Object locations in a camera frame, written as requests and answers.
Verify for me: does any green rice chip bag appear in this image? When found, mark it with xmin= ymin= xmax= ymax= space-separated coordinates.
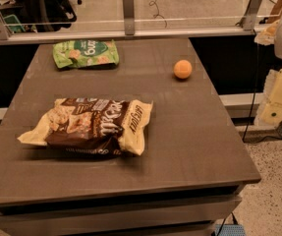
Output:
xmin=53 ymin=39 xmax=119 ymax=69

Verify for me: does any brown and cream snack bag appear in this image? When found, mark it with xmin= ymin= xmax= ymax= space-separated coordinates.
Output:
xmin=19 ymin=98 xmax=152 ymax=156

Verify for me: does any orange ball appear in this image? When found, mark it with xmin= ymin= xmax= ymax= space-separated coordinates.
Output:
xmin=173 ymin=60 xmax=193 ymax=80

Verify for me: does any table drawer front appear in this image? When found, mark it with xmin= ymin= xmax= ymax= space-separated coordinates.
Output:
xmin=0 ymin=195 xmax=242 ymax=236

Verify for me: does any black office chair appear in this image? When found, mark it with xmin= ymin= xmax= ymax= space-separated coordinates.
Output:
xmin=21 ymin=0 xmax=77 ymax=32

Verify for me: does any glass barrier panel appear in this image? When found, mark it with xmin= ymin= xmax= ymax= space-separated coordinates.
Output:
xmin=7 ymin=0 xmax=277 ymax=44

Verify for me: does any green bin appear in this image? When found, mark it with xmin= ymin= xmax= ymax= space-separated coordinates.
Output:
xmin=3 ymin=15 xmax=26 ymax=33

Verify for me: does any middle metal glass bracket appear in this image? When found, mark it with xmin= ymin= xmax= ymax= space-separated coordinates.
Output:
xmin=123 ymin=0 xmax=135 ymax=35

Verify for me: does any black cable on right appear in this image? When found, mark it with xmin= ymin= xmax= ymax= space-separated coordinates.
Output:
xmin=241 ymin=29 xmax=282 ymax=145

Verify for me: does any right metal glass bracket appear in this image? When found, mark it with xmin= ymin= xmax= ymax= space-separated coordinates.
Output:
xmin=240 ymin=0 xmax=262 ymax=30

